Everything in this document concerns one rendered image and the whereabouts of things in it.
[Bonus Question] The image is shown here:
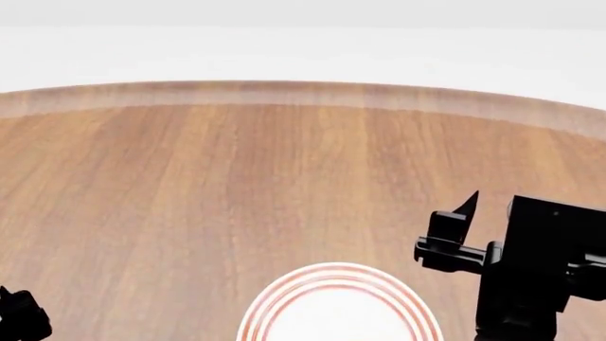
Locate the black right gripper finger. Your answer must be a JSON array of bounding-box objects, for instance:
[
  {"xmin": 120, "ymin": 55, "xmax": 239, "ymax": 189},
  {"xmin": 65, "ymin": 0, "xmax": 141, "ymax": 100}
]
[{"xmin": 427, "ymin": 189, "xmax": 480, "ymax": 247}]

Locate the white plate with red rings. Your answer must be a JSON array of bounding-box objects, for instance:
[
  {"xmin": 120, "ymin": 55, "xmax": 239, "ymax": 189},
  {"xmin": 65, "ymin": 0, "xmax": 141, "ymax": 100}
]
[{"xmin": 236, "ymin": 261, "xmax": 445, "ymax": 341}]

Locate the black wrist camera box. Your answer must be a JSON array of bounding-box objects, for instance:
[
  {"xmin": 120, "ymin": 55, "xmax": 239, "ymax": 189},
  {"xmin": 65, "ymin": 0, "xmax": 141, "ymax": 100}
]
[{"xmin": 502, "ymin": 194, "xmax": 606, "ymax": 267}]

